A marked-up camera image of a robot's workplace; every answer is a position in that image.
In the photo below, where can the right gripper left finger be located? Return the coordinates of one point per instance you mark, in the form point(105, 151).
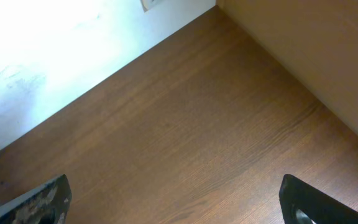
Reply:
point(48, 203)

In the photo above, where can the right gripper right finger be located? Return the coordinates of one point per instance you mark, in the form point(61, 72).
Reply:
point(302, 203)

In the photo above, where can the white wall socket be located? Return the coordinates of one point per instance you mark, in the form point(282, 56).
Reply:
point(149, 4)

